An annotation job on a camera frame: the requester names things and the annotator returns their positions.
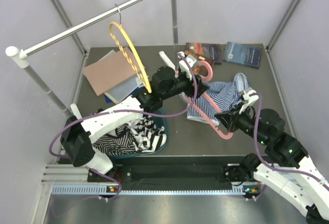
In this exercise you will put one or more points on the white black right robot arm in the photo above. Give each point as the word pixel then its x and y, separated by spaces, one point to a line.
pixel 280 161

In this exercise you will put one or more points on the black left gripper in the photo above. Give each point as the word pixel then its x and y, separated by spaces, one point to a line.
pixel 200 87

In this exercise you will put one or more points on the pink plastic hanger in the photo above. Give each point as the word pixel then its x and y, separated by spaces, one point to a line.
pixel 207 78

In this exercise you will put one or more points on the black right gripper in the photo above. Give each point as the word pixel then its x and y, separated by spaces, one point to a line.
pixel 230 118

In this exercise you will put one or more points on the metal rack left pole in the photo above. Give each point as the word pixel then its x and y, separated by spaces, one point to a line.
pixel 46 89

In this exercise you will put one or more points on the dark cover book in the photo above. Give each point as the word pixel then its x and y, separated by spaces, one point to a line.
pixel 208 52

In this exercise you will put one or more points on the metal rack right pole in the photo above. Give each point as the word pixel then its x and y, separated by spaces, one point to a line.
pixel 174 25

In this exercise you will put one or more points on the blue cover book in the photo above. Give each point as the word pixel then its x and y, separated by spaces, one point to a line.
pixel 243 55

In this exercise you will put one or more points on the thin-striped black white garment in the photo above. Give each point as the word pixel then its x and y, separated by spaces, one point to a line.
pixel 119 143

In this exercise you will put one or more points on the aluminium wall frame rail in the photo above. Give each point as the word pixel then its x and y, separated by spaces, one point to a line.
pixel 67 23
pixel 293 4

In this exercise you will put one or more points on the teal plastic basket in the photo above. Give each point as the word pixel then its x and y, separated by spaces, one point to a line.
pixel 160 122

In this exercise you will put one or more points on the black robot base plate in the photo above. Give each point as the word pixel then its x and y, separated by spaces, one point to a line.
pixel 220 168

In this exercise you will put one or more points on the blue white striped tank top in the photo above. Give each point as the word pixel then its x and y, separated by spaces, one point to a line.
pixel 225 95

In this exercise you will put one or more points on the white rack left foot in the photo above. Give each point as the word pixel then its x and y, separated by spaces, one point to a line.
pixel 75 111

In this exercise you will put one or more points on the white rack top bar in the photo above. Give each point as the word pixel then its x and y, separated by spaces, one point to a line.
pixel 20 55

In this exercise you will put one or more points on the metal rack pole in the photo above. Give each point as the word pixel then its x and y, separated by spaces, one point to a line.
pixel 174 25
pixel 46 89

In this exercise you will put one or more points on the right aluminium wall frame rail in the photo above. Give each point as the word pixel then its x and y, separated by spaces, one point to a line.
pixel 293 4

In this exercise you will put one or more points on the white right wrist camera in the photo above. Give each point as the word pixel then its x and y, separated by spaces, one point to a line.
pixel 248 96

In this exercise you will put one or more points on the orange cover paperback book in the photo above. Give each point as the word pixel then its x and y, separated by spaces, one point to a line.
pixel 201 70

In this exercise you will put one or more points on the wide-striped black white garment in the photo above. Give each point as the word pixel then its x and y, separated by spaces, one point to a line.
pixel 148 135

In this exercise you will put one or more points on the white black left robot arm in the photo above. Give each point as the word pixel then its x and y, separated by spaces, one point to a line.
pixel 79 134

